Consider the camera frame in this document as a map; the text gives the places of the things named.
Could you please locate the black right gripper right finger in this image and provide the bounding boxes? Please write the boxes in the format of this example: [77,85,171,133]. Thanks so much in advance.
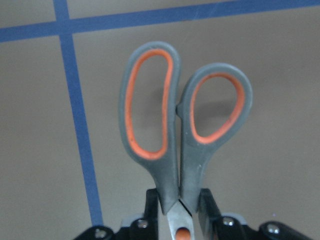
[198,188,308,240]

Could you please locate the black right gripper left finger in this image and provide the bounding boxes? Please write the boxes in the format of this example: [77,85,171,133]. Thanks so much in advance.
[75,189,159,240]

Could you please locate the grey orange handled scissors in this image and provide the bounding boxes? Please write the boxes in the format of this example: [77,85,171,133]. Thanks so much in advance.
[118,41,254,240]

